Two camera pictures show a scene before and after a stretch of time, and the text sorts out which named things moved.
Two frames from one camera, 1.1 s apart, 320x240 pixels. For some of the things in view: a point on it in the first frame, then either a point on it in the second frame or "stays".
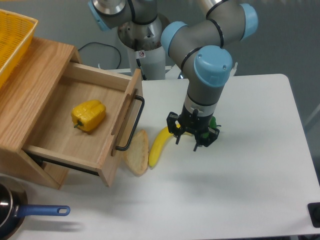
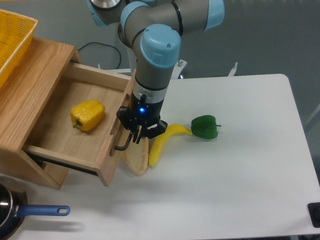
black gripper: x=193 y=122 -> x=143 y=112
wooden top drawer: x=95 y=112 stays
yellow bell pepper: x=88 y=115 stays
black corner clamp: x=314 y=210 stays
